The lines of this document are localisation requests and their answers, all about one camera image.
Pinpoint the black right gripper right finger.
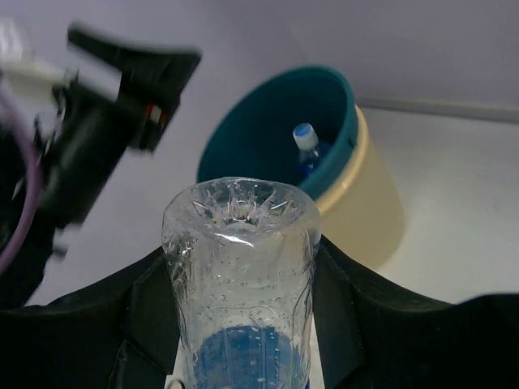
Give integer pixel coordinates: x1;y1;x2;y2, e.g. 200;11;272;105
313;239;518;388

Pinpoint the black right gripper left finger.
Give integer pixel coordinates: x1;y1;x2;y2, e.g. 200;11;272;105
1;248;179;388

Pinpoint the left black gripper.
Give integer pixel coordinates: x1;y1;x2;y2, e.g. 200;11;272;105
37;28;202;229

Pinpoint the blue label clear bottle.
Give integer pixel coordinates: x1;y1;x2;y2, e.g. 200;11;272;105
161;177;321;388

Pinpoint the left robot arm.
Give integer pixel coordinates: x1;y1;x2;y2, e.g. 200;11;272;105
1;20;202;388

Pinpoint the beige bin with teal liner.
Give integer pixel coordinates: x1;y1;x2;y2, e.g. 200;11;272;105
196;66;405;269

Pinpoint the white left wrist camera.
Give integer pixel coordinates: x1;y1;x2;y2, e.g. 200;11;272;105
1;17;79;101

